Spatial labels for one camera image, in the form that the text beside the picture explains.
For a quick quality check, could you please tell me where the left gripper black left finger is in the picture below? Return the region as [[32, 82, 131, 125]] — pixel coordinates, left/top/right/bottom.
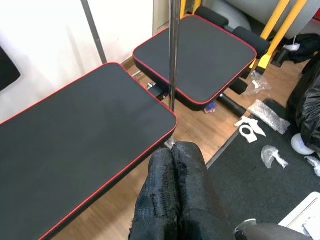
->
[[128, 147, 183, 240]]

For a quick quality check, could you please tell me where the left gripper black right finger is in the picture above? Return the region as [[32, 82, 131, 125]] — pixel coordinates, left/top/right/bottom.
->
[[171, 141, 240, 240]]

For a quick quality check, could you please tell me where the white long-handled dustpan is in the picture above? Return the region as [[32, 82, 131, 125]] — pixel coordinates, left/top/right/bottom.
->
[[277, 191, 320, 238]]

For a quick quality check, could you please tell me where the chrome pole broom white handle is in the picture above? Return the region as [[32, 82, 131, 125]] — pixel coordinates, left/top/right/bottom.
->
[[167, 0, 181, 112]]

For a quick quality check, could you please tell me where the black floor mat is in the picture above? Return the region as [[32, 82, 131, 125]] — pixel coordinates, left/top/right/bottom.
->
[[206, 98, 320, 225]]

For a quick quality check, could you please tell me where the small crumpled clear plastic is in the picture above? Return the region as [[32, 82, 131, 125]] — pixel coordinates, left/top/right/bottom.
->
[[260, 144, 289, 170]]

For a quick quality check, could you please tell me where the small blue object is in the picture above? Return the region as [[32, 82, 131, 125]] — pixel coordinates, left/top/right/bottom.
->
[[203, 101, 218, 115]]

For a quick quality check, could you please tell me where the black foam bench roller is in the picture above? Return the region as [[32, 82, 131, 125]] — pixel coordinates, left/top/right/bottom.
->
[[216, 94, 248, 119], [232, 25, 272, 60], [229, 78, 249, 96], [194, 5, 230, 29]]

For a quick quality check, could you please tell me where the long black red-trimmed bench pad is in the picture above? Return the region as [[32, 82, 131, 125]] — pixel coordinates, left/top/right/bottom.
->
[[0, 62, 179, 240]]

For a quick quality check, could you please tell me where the bubble wrap piece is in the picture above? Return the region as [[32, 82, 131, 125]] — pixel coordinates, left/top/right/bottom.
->
[[246, 98, 291, 135]]

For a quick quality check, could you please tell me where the white dome cap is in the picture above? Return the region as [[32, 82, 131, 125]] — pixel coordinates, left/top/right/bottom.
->
[[290, 132, 316, 156]]

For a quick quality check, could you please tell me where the large crumpled clear plastic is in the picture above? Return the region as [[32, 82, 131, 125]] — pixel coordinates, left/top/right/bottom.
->
[[304, 154, 320, 178]]

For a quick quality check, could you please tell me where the clear plastic bag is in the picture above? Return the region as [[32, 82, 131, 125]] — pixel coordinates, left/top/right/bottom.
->
[[242, 70, 273, 98]]

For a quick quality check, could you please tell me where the square black red-trimmed bench pad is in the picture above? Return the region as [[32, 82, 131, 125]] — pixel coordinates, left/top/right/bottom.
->
[[132, 14, 258, 112]]

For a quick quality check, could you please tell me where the black garbage bag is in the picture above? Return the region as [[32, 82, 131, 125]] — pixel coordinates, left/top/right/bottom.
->
[[285, 51, 320, 151]]

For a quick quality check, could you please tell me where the black bag with white tag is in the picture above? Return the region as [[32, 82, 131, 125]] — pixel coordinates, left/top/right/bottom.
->
[[273, 32, 320, 65]]

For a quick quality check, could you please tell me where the beige door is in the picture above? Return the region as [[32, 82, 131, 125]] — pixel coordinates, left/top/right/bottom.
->
[[151, 0, 186, 36]]

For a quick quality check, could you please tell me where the black flat panel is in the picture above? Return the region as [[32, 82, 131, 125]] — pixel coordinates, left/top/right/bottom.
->
[[0, 45, 22, 93]]

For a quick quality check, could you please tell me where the white cardboard ring cutout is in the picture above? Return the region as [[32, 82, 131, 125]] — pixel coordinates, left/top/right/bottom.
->
[[234, 115, 268, 144]]

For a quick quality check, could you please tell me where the black steel bench frame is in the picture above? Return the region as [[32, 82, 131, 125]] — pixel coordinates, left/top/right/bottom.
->
[[131, 70, 168, 102]]

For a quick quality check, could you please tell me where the chrome tube rack frame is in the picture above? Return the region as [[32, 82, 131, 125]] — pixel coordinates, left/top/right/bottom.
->
[[80, 0, 108, 65]]

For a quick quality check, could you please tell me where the yellow tube exercise frame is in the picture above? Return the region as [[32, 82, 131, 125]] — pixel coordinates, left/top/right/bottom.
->
[[179, 0, 305, 70]]

